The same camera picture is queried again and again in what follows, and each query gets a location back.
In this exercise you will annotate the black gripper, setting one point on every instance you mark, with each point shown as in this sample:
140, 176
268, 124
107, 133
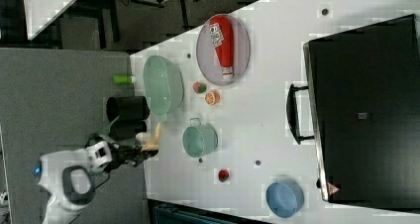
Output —
130, 155

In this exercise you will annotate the peeled toy banana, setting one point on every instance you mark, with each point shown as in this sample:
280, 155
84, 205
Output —
149, 142

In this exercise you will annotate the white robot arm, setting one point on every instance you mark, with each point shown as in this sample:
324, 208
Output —
69, 176

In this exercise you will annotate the green mug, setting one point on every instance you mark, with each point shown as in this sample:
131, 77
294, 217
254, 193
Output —
199, 139

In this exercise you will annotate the small black cup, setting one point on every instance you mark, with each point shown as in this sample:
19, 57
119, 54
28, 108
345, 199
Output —
122, 130

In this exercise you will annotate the green plastic spatula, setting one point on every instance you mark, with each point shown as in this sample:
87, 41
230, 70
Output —
106, 130

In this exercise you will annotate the green plastic colander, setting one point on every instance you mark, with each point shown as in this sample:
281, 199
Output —
163, 85

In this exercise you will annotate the small red toy fruit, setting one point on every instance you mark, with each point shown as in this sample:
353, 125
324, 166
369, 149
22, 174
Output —
223, 175

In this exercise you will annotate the pink toy strawberry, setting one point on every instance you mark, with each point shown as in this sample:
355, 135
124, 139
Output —
199, 87

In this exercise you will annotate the toy orange half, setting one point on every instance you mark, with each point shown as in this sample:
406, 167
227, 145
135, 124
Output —
212, 97

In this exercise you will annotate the grey round plate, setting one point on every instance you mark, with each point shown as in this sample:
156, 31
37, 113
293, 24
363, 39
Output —
208, 61

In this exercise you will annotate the blue bowl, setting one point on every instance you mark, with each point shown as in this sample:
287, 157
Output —
284, 198

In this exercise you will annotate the red plush ketchup bottle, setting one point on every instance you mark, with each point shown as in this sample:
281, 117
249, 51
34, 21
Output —
222, 37

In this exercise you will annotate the white side table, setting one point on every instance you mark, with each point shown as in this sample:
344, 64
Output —
40, 13

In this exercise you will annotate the silver black toaster oven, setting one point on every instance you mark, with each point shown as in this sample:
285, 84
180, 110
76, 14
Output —
363, 87

